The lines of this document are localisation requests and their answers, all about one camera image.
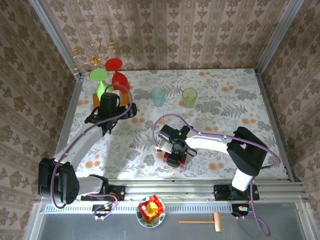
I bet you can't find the red card holder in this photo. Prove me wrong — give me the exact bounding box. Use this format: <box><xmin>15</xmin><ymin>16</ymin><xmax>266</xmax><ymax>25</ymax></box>
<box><xmin>161</xmin><ymin>152</ymin><xmax>187</xmax><ymax>168</ymax></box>

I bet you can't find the wooden board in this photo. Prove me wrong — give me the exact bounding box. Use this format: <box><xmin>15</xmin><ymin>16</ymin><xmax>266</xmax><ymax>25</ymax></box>
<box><xmin>92</xmin><ymin>92</ymin><xmax>132</xmax><ymax>112</ymax></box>

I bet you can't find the red plastic goblet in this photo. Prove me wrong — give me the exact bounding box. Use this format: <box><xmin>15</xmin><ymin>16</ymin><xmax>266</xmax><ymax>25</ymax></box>
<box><xmin>104</xmin><ymin>57</ymin><xmax>131</xmax><ymax>95</ymax></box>

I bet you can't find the green plastic goblet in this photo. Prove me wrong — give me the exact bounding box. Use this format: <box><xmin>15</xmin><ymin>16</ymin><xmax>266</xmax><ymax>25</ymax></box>
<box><xmin>89</xmin><ymin>68</ymin><xmax>115</xmax><ymax>101</ymax></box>

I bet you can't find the blue plastic cup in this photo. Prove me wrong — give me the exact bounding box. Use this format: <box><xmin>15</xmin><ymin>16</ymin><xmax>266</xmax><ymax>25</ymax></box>
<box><xmin>150</xmin><ymin>87</ymin><xmax>167</xmax><ymax>108</ymax></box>

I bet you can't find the green plastic cup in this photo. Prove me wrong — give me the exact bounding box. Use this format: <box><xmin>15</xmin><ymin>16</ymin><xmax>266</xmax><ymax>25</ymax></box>
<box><xmin>181</xmin><ymin>87</ymin><xmax>198</xmax><ymax>109</ymax></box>

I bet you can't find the floral fern print tablecloth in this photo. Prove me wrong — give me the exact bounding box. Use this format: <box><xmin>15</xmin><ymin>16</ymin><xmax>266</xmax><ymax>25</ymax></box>
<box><xmin>58</xmin><ymin>68</ymin><xmax>288</xmax><ymax>180</ymax></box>

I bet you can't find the grey slotted strip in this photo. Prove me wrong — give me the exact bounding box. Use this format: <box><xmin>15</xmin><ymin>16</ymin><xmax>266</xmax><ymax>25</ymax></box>
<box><xmin>43</xmin><ymin>202</ymin><xmax>237</xmax><ymax>215</ymax></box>

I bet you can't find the yellow wedge toy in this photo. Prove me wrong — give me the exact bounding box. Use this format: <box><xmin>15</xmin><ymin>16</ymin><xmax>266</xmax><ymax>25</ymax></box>
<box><xmin>146</xmin><ymin>201</ymin><xmax>159</xmax><ymax>216</ymax></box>

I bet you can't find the red snack wrapper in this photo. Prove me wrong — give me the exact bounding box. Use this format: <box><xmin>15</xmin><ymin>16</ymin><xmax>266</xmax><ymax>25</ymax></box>
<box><xmin>138</xmin><ymin>194</ymin><xmax>165</xmax><ymax>223</ymax></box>

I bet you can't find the patterned bowl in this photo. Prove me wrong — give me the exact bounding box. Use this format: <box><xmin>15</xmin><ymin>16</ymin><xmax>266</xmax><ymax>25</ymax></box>
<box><xmin>135</xmin><ymin>195</ymin><xmax>167</xmax><ymax>228</ymax></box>

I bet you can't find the wooden mallet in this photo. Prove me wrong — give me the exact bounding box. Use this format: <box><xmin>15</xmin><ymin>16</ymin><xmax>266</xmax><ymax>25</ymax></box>
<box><xmin>178</xmin><ymin>212</ymin><xmax>222</xmax><ymax>233</ymax></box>

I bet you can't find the black connector board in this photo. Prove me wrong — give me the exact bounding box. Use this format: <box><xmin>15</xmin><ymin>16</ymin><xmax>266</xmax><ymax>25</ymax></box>
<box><xmin>231</xmin><ymin>203</ymin><xmax>252</xmax><ymax>218</ymax></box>
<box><xmin>91</xmin><ymin>203</ymin><xmax>118</xmax><ymax>218</ymax></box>

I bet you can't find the grey metal panel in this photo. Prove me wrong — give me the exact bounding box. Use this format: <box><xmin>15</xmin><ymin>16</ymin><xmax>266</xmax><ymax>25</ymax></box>
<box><xmin>23</xmin><ymin>201</ymin><xmax>315</xmax><ymax>240</ymax></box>

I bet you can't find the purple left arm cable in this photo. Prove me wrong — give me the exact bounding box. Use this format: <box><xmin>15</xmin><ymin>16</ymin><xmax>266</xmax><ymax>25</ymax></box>
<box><xmin>49</xmin><ymin>83</ymin><xmax>133</xmax><ymax>221</ymax></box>

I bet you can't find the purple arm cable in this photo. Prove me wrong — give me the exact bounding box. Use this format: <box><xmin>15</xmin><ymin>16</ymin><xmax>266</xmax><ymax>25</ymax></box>
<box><xmin>49</xmin><ymin>83</ymin><xmax>133</xmax><ymax>221</ymax></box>
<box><xmin>152</xmin><ymin>113</ymin><xmax>281</xmax><ymax>237</ymax></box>

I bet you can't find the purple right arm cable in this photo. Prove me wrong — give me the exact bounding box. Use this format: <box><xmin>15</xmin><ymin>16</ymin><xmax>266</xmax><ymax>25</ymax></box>
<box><xmin>152</xmin><ymin>113</ymin><xmax>281</xmax><ymax>237</ymax></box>

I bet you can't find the aluminium table side rail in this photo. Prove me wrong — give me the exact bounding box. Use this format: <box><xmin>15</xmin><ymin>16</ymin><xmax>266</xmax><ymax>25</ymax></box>
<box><xmin>254</xmin><ymin>68</ymin><xmax>297</xmax><ymax>183</ymax></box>
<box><xmin>46</xmin><ymin>74</ymin><xmax>85</xmax><ymax>185</ymax></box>

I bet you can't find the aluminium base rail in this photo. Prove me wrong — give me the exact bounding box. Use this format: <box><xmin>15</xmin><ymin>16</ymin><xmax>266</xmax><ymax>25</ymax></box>
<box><xmin>34</xmin><ymin>178</ymin><xmax>311</xmax><ymax>203</ymax></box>

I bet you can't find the gold wire stand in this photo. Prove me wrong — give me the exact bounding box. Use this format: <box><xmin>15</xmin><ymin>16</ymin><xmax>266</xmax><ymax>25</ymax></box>
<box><xmin>69</xmin><ymin>37</ymin><xmax>119</xmax><ymax>76</ymax></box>

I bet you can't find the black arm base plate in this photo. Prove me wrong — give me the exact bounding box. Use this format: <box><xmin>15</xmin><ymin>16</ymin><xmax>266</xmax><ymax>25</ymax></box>
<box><xmin>213</xmin><ymin>184</ymin><xmax>260</xmax><ymax>202</ymax></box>
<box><xmin>81</xmin><ymin>184</ymin><xmax>126</xmax><ymax>202</ymax></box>

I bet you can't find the aluminium frame post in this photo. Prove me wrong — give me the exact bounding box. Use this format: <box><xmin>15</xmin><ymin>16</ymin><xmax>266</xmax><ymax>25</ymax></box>
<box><xmin>256</xmin><ymin>0</ymin><xmax>305</xmax><ymax>75</ymax></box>
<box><xmin>28</xmin><ymin>0</ymin><xmax>82</xmax><ymax>80</ymax></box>

